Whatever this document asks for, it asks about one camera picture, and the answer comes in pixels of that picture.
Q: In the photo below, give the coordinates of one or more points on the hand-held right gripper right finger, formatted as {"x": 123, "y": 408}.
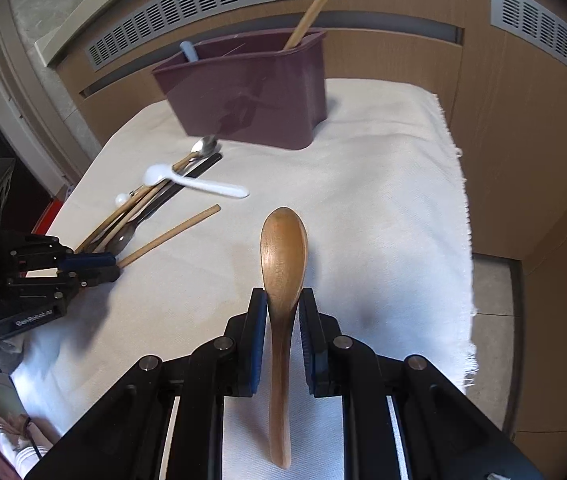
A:
{"x": 308, "y": 340}

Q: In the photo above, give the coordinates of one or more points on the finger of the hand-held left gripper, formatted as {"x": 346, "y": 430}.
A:
{"x": 98, "y": 276}
{"x": 88, "y": 261}

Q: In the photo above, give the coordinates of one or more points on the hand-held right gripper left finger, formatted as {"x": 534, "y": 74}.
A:
{"x": 258, "y": 340}

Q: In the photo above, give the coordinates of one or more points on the small white spoon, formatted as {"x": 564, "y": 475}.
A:
{"x": 121, "y": 200}

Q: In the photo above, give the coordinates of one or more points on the wooden chopstick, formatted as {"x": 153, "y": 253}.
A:
{"x": 313, "y": 10}
{"x": 133, "y": 205}
{"x": 173, "y": 232}
{"x": 138, "y": 212}

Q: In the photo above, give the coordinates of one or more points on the wooden spoon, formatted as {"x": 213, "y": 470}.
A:
{"x": 283, "y": 250}

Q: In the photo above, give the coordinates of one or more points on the white plastic spoon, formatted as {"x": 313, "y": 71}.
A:
{"x": 156, "y": 174}

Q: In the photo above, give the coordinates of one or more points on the maroon plastic utensil holder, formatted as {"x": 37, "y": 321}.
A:
{"x": 263, "y": 90}

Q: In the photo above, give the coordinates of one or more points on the white woven cloth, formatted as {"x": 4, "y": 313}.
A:
{"x": 363, "y": 210}

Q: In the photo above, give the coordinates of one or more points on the pale stone counter ledge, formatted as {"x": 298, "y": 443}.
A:
{"x": 48, "y": 52}

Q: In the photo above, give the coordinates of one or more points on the wooden panel cabinet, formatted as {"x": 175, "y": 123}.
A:
{"x": 513, "y": 160}

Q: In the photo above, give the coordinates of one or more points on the short grey vent grille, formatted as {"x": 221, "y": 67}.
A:
{"x": 498, "y": 10}

